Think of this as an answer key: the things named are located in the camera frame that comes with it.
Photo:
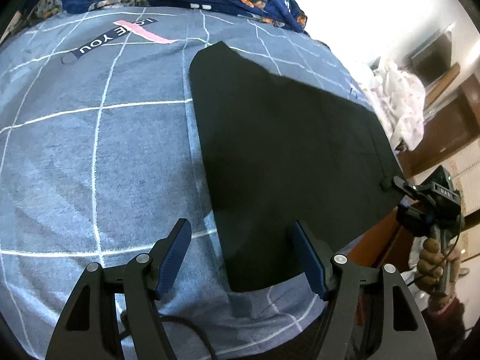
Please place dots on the brown wooden wardrobe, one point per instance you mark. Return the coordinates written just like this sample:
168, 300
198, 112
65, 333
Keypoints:
450, 130

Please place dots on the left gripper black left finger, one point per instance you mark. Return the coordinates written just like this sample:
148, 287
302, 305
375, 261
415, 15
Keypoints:
87, 327

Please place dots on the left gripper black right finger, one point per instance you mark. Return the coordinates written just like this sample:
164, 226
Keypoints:
395, 331

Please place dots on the right hand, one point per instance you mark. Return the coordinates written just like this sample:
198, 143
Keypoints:
433, 265

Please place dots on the dark wall television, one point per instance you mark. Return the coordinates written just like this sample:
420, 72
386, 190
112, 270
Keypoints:
434, 59

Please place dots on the black pants with orange lining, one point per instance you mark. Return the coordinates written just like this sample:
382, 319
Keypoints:
274, 151

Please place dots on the blue checked bed sheet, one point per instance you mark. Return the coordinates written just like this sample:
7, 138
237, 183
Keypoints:
100, 156

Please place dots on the white pastel print cloth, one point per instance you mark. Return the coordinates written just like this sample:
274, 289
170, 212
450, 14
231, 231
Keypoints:
398, 98

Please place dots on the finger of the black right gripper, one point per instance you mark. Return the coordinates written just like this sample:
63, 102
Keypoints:
415, 192

